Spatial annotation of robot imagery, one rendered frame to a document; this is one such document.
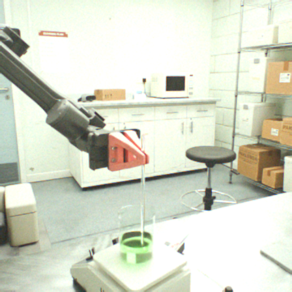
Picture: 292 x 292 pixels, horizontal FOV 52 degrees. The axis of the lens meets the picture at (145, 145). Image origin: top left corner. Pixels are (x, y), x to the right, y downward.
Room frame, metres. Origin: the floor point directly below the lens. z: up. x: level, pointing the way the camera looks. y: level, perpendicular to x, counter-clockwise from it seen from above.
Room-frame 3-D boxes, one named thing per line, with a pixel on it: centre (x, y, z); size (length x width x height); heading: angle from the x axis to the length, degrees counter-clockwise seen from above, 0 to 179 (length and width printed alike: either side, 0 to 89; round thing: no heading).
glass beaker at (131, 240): (0.45, 0.01, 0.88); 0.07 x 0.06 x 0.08; 136
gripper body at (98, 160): (0.54, 0.07, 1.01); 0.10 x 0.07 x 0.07; 127
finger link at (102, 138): (0.48, 0.03, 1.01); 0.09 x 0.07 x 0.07; 37
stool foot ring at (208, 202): (1.97, -0.44, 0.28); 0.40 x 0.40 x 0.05
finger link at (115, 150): (0.49, 0.02, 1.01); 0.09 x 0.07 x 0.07; 37
